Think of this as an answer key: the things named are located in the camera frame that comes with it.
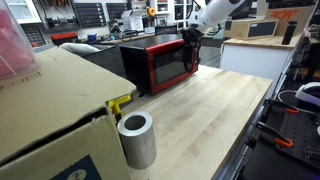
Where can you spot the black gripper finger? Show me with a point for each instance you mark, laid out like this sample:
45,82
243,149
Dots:
187,53
198,59

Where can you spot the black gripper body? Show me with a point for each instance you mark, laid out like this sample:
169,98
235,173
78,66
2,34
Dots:
191,37

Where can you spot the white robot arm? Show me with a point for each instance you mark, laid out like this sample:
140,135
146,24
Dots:
201,22

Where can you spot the black and red microwave body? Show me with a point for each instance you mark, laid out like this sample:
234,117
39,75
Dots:
135,58

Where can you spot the beige equipment box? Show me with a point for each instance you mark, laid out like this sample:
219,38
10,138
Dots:
252,28

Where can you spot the white kitchen island cabinet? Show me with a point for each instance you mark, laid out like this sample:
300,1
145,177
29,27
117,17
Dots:
265,57

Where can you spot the grey metal cylinder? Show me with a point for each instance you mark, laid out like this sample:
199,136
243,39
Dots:
138,141

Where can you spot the black bottle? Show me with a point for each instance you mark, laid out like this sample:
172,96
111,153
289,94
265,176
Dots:
289,32

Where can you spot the orange black clamp far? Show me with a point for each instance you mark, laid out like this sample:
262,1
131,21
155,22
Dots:
286,107

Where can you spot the orange black clamp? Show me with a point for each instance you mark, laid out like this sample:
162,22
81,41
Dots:
286,107
278,138

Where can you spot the orange black clamp near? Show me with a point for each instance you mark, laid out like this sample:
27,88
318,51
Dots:
278,138

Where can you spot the red toolbox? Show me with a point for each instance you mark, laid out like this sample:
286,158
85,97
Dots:
59,39

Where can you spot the black breadboard plate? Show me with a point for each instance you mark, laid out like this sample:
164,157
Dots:
302,129

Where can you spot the large cardboard box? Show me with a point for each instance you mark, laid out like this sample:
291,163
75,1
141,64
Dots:
55,122

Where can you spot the small parts drawer organiser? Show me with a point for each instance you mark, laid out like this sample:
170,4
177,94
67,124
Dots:
34,35

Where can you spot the clear plastic storage bin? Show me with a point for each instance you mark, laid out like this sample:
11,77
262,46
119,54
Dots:
16,54

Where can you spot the yellow handled clamp tool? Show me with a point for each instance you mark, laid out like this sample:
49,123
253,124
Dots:
114,105

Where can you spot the black pegboard tool wall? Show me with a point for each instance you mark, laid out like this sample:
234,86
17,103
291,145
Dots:
69,15

